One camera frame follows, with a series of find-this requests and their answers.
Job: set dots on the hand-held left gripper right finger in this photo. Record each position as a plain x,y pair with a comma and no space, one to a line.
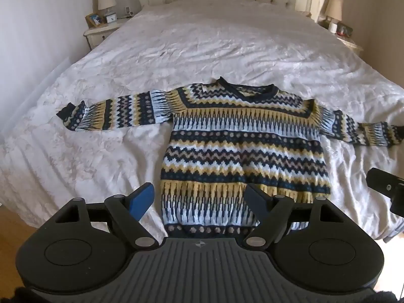
256,200

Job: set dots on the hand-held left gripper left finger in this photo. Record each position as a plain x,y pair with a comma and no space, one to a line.
142,200

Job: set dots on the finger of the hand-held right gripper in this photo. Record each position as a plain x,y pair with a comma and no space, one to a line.
385,181

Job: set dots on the patterned knit sweater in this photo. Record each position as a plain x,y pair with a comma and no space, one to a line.
240,139

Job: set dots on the cream nightstand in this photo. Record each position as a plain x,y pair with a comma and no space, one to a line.
101,33
347,41

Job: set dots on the small white jar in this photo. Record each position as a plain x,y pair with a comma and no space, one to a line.
333,26

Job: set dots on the white shade table lamp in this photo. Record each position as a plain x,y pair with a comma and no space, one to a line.
106,0
334,9

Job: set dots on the small white alarm clock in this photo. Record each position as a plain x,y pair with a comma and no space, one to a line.
111,18

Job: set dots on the small grey gadget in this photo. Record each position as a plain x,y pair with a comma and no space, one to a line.
128,10

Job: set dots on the dark picture frame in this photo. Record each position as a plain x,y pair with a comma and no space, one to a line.
347,30

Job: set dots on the wooden picture frame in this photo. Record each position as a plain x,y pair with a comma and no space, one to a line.
93,20

